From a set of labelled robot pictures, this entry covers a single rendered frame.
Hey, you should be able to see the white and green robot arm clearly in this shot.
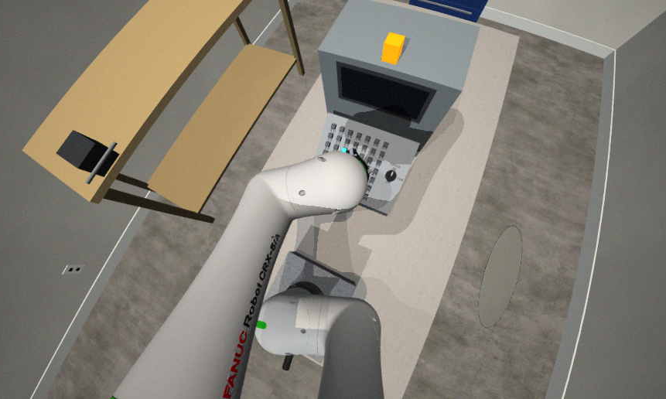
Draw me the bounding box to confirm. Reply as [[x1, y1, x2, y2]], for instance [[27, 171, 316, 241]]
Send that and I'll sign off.
[[111, 151, 384, 399]]

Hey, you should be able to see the dark grey control console with keypad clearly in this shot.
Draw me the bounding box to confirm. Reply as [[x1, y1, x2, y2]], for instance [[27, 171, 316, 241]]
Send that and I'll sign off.
[[315, 0, 480, 216]]

